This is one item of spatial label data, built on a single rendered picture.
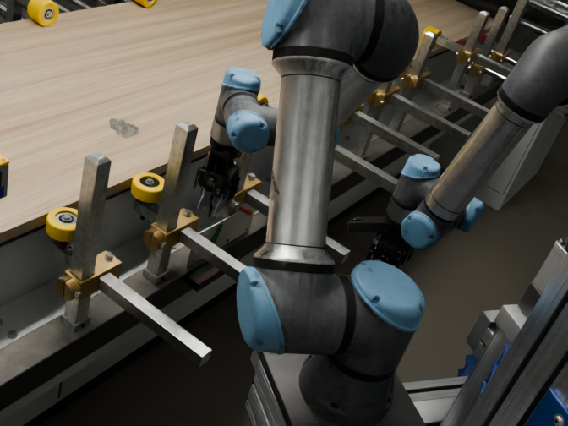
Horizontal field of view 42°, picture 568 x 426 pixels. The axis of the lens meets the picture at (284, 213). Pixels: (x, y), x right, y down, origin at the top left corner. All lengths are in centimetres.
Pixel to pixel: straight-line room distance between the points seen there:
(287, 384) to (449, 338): 198
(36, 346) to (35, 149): 49
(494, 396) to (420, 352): 189
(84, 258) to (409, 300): 72
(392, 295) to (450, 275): 243
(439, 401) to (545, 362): 42
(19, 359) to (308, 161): 82
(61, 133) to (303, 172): 101
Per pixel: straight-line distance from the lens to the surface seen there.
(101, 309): 171
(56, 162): 179
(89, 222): 146
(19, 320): 179
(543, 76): 131
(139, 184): 175
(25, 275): 181
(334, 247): 180
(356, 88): 121
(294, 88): 102
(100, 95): 211
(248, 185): 191
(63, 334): 165
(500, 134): 135
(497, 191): 410
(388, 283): 106
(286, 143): 102
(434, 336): 309
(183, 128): 156
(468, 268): 357
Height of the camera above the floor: 188
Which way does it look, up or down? 33 degrees down
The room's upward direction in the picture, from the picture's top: 18 degrees clockwise
